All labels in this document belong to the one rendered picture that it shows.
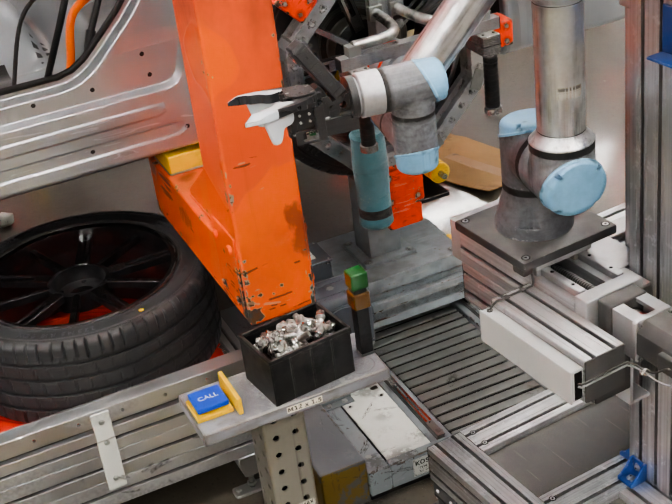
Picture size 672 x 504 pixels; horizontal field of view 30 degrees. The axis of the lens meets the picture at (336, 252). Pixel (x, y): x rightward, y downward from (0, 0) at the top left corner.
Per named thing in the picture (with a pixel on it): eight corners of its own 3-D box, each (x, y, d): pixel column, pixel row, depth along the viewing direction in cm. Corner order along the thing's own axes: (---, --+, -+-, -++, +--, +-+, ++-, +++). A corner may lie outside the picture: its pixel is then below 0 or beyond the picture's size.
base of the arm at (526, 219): (590, 223, 240) (589, 177, 235) (527, 250, 234) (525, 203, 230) (540, 196, 252) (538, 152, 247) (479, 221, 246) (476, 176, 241)
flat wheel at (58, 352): (131, 257, 364) (115, 185, 353) (274, 337, 319) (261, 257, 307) (-77, 360, 329) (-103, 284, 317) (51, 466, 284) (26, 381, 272)
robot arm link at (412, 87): (452, 110, 207) (449, 62, 203) (390, 125, 205) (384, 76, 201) (436, 94, 214) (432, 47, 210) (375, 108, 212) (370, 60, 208)
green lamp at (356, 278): (361, 279, 271) (359, 263, 269) (369, 287, 268) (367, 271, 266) (344, 285, 270) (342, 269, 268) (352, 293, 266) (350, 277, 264)
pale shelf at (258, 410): (357, 342, 286) (355, 331, 284) (390, 378, 272) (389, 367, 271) (179, 406, 272) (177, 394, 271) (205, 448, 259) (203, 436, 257)
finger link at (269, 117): (264, 155, 194) (302, 136, 201) (257, 119, 192) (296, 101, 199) (249, 154, 196) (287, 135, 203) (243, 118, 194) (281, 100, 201)
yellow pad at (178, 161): (203, 143, 328) (200, 125, 326) (221, 161, 317) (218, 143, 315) (153, 157, 324) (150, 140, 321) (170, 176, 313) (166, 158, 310)
